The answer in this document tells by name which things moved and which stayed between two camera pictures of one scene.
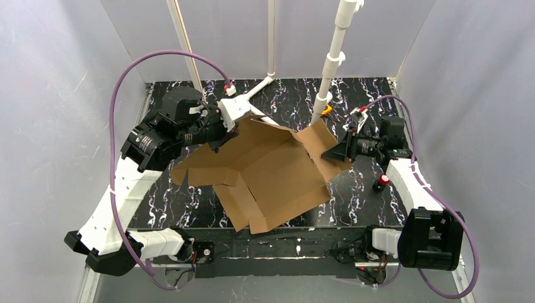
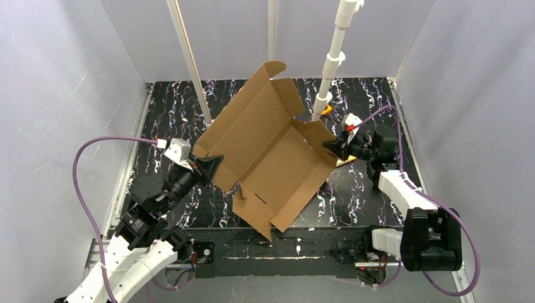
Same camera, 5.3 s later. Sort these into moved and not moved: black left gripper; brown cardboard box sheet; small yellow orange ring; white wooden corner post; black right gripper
Moved: brown cardboard box sheet; black left gripper
Not moved: black right gripper; white wooden corner post; small yellow orange ring
